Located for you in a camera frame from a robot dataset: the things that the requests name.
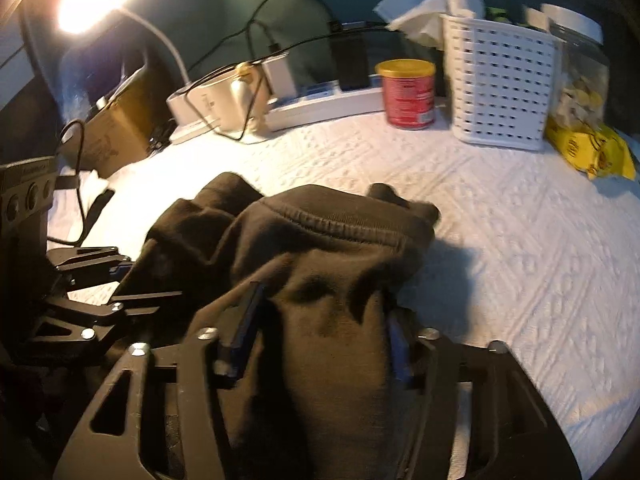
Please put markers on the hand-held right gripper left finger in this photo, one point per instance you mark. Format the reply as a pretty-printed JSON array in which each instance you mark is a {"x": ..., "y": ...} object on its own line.
[{"x": 245, "y": 330}]

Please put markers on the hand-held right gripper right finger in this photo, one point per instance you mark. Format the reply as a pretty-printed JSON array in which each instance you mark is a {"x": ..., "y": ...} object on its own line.
[{"x": 400, "y": 355}]

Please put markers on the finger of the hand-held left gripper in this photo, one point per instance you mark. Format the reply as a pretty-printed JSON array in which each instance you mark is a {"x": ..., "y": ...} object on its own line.
[
  {"x": 90, "y": 260},
  {"x": 100, "y": 310}
]

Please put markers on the dark brown t-shirt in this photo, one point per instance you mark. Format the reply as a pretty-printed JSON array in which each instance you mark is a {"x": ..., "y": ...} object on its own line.
[{"x": 325, "y": 280}]

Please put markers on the cardboard box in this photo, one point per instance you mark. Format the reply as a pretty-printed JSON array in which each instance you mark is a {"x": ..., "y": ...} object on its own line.
[{"x": 115, "y": 120}]

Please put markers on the white textured table cloth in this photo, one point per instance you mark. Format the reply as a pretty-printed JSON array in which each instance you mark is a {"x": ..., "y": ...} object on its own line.
[{"x": 500, "y": 260}]

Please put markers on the white power strip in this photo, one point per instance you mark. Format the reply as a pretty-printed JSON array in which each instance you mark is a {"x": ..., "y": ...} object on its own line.
[{"x": 325, "y": 105}]

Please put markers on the white usb charger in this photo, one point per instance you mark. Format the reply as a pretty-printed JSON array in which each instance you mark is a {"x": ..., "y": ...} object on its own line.
[{"x": 280, "y": 77}]

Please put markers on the red can with yellow lid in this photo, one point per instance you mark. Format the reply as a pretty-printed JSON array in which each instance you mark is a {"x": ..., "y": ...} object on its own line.
[{"x": 407, "y": 95}]

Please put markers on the yellow snack packet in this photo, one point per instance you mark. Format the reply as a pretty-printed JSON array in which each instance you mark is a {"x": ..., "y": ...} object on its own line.
[{"x": 585, "y": 152}]

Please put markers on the white perforated plastic basket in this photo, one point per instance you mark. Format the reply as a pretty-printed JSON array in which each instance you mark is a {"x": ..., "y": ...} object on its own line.
[{"x": 500, "y": 85}]

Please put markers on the black charger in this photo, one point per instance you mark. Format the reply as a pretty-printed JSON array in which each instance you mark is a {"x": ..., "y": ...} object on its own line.
[{"x": 350, "y": 60}]

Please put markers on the clear jar with white lid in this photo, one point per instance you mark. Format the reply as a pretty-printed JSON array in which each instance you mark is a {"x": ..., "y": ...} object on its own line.
[{"x": 580, "y": 75}]

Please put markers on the white crumpled tissue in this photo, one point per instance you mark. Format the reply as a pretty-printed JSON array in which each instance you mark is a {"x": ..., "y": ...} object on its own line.
[{"x": 415, "y": 10}]

